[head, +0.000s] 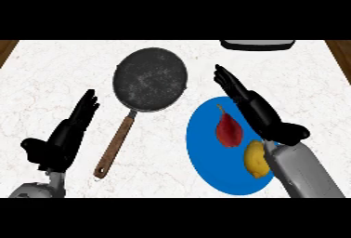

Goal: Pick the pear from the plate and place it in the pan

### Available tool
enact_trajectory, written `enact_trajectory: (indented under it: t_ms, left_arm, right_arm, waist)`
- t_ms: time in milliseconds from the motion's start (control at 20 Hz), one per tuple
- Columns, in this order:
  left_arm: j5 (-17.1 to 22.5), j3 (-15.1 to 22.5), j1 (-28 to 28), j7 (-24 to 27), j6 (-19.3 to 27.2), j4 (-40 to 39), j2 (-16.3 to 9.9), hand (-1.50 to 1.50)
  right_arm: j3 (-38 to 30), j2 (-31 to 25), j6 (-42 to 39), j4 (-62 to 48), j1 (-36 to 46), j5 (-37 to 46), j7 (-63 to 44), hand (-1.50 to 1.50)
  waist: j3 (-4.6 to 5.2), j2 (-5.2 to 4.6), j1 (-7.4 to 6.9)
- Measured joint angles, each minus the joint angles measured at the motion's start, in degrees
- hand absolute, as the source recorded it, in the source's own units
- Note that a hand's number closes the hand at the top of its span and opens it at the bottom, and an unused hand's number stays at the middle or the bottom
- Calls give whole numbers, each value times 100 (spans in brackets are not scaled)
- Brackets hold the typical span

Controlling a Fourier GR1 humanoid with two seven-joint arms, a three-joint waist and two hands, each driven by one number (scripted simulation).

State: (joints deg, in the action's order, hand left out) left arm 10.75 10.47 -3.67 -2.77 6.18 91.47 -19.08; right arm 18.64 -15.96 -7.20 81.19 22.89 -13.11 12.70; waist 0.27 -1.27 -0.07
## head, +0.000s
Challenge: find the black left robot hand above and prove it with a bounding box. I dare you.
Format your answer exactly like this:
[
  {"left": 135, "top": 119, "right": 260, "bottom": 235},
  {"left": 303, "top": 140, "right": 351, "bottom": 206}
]
[{"left": 20, "top": 88, "right": 102, "bottom": 174}]

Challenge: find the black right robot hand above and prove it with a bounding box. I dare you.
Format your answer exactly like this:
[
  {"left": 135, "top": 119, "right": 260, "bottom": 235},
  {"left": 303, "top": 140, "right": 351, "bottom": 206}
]
[{"left": 213, "top": 64, "right": 312, "bottom": 147}]

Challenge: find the red pear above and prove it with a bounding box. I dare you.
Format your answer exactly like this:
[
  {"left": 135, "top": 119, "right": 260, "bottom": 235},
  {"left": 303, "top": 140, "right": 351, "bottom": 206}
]
[{"left": 216, "top": 103, "right": 244, "bottom": 149}]

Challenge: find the blue plate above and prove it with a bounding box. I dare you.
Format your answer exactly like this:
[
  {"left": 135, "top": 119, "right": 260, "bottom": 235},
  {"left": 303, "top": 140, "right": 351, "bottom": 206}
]
[{"left": 186, "top": 96, "right": 279, "bottom": 196}]

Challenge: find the yellow lemon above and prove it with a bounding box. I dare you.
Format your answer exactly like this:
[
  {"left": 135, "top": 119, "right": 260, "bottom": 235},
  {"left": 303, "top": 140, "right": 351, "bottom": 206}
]
[{"left": 244, "top": 139, "right": 272, "bottom": 179}]

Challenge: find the dark grey appliance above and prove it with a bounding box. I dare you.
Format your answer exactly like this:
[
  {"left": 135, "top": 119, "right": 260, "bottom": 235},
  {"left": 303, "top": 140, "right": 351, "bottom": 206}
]
[{"left": 220, "top": 39, "right": 297, "bottom": 51}]

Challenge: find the black pan with wooden handle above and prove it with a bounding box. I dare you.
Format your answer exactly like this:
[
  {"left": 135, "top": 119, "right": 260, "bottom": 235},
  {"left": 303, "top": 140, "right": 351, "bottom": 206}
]
[{"left": 92, "top": 46, "right": 189, "bottom": 179}]

